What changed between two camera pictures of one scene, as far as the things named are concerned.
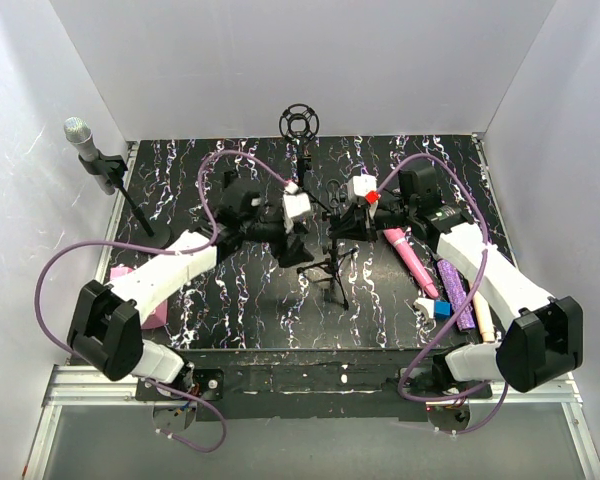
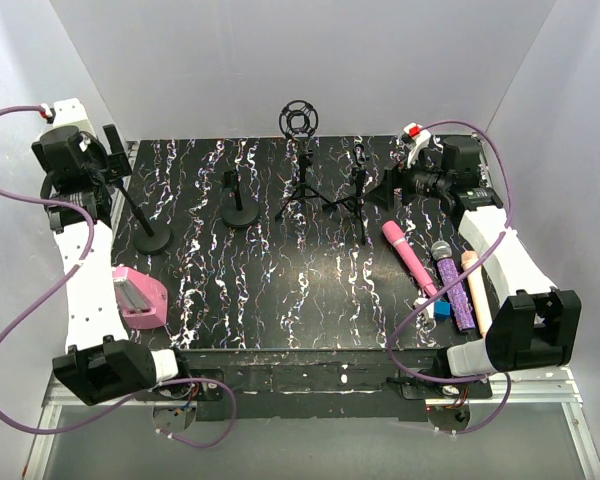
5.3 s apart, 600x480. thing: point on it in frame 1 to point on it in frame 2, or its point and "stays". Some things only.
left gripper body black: (290, 251) to (117, 166)
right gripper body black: (371, 225) to (408, 181)
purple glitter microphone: (454, 286) stays
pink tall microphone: (411, 260) stays
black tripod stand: (332, 269) to (358, 179)
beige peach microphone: (484, 317) stays
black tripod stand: (300, 122) stays
